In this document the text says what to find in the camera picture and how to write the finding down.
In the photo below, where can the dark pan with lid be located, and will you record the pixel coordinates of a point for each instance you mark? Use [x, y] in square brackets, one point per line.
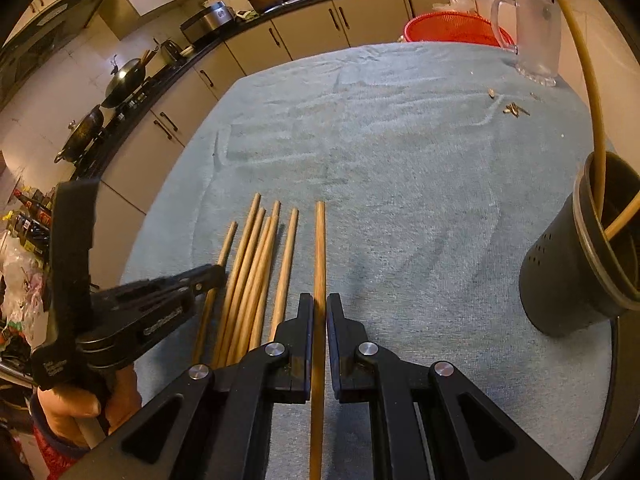
[80, 132]

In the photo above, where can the black gas stove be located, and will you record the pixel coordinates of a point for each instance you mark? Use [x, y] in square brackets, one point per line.
[112, 125]

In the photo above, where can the person's left hand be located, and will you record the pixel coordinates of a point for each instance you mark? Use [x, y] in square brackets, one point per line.
[62, 410]

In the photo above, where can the small steel kettle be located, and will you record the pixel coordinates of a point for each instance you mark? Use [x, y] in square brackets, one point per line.
[170, 51]

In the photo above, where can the blue terry table cloth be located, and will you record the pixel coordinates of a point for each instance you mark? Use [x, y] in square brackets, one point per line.
[390, 160]

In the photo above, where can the clear glass pitcher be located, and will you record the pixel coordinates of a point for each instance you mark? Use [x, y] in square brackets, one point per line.
[537, 30]

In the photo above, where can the small pile of seed husks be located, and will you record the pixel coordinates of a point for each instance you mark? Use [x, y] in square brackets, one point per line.
[514, 109]

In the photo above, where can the cream lower kitchen cabinets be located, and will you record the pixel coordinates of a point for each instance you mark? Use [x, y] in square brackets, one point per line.
[310, 27]

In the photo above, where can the row of sauce bottles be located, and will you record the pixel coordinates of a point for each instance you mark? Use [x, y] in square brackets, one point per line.
[30, 222]

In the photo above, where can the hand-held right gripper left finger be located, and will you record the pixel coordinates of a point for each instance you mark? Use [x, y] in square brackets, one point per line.
[304, 320]

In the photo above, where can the long wooden chopstick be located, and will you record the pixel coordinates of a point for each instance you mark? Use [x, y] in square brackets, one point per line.
[585, 60]
[320, 260]
[622, 222]
[226, 247]

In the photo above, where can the black range hood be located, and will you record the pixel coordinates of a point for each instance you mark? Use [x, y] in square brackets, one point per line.
[45, 35]

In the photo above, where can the black perforated chopstick holder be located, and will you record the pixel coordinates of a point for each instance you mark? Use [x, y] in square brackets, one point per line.
[560, 280]

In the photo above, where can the bunch of wooden chopsticks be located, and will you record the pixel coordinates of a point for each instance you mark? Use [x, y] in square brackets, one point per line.
[250, 260]

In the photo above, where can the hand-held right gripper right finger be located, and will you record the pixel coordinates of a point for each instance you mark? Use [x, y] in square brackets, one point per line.
[334, 325]

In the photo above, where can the steel wok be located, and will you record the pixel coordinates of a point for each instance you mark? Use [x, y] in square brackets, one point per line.
[122, 82]

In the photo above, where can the red plastic basket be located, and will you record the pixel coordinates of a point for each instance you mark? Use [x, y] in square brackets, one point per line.
[450, 30]

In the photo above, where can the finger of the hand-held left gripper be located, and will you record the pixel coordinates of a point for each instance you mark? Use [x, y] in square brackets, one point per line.
[200, 280]

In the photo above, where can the silver rice cooker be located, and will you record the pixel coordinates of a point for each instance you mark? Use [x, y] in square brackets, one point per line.
[212, 17]

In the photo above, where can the heap of plastic bags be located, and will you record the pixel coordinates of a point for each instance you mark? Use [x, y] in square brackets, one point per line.
[20, 280]

